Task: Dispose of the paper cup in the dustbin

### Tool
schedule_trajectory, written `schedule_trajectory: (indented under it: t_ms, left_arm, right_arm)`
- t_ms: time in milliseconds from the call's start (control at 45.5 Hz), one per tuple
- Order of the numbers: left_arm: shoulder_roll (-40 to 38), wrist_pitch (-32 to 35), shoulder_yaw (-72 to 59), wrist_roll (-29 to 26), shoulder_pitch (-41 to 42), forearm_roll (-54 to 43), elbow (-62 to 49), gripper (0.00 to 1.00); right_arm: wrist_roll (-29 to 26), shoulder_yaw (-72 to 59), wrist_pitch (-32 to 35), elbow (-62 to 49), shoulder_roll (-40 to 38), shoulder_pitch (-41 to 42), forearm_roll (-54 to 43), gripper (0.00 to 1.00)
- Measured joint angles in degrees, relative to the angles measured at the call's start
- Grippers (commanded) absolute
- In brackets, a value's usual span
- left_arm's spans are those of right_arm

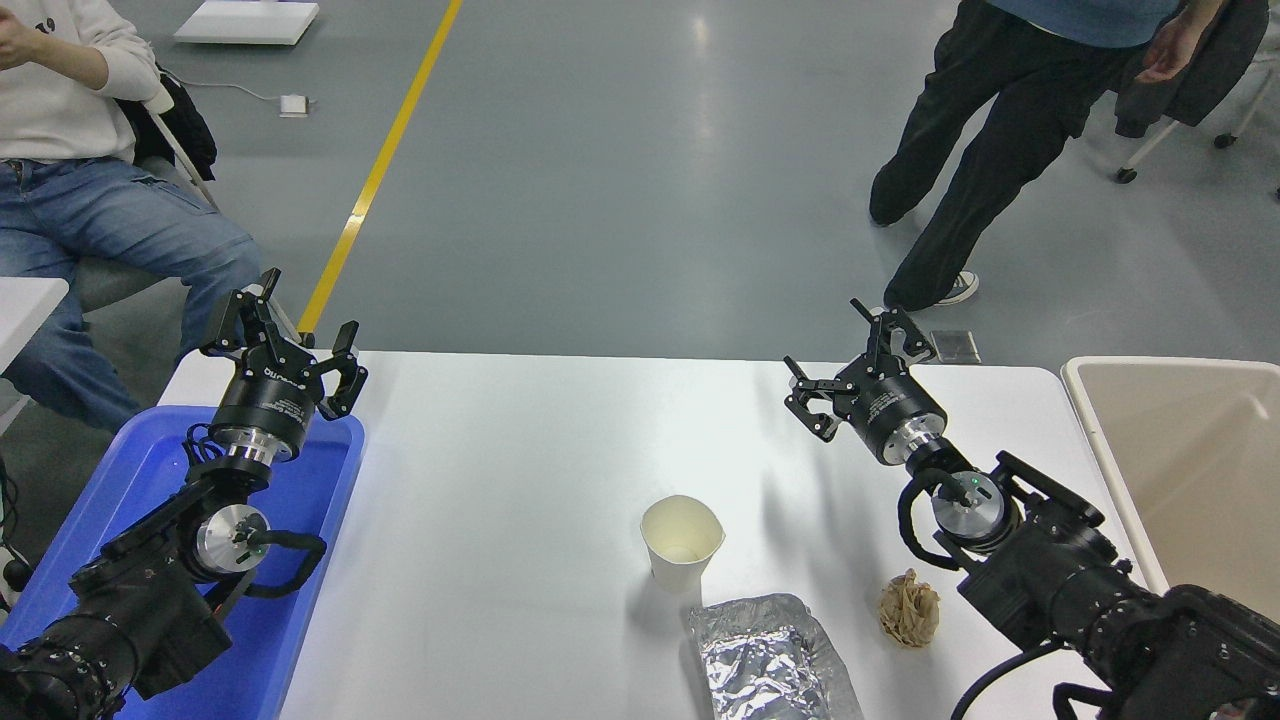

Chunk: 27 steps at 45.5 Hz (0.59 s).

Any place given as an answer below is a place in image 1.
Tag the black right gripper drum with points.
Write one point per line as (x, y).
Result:
(890, 412)

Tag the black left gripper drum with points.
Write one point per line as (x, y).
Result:
(265, 405)

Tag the cream paper cup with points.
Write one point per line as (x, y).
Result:
(680, 565)

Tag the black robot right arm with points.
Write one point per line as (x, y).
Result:
(1060, 580)

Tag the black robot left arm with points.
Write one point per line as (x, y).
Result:
(150, 600)

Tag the person's hand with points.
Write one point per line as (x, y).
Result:
(1168, 50)
(15, 40)

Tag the metal floor plate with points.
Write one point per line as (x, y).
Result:
(955, 346)

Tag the grey folding chair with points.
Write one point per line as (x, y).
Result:
(120, 280)

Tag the blue plastic tray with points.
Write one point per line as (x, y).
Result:
(290, 600)

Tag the seated person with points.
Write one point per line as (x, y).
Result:
(90, 220)

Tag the crumpled tan paper ball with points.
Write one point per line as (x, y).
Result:
(910, 612)

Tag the black bag on chair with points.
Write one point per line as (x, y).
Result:
(185, 130)

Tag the white power adapter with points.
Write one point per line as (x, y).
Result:
(293, 105)

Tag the white side table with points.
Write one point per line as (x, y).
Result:
(25, 310)

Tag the standing person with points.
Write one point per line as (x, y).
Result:
(1000, 110)

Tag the crinkled foil tray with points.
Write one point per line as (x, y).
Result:
(765, 660)

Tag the large pale bin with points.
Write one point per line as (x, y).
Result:
(1180, 460)

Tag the white flat board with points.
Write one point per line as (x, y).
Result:
(245, 20)

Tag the white wheeled chair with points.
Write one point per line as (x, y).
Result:
(1150, 148)

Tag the dark jacket on chair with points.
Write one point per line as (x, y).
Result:
(1220, 60)

